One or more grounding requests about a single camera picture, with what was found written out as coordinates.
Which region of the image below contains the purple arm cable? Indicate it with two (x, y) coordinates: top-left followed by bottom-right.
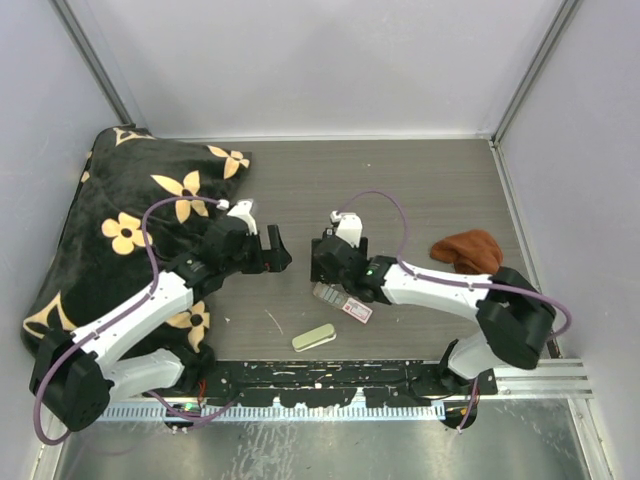
(330, 190), (573, 336)
(32, 195), (236, 446)

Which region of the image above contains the red white staple box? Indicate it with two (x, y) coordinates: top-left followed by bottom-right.
(312, 282), (373, 324)

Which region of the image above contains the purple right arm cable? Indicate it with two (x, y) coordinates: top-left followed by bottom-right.
(330, 190), (573, 336)

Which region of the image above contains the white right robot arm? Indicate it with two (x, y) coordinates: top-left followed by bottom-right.
(310, 211), (556, 394)

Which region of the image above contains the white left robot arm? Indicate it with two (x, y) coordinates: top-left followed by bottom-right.
(29, 199), (292, 436)

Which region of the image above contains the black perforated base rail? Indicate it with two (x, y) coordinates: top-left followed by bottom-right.
(140, 358), (471, 411)

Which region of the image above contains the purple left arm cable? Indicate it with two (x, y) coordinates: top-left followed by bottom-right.
(32, 195), (236, 446)

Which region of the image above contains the orange brown cloth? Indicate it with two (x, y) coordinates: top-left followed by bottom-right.
(430, 229), (504, 275)

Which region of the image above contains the black floral cushion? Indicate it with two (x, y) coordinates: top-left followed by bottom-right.
(21, 125), (252, 355)

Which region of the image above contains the black stapler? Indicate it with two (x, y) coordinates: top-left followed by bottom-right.
(310, 236), (344, 284)

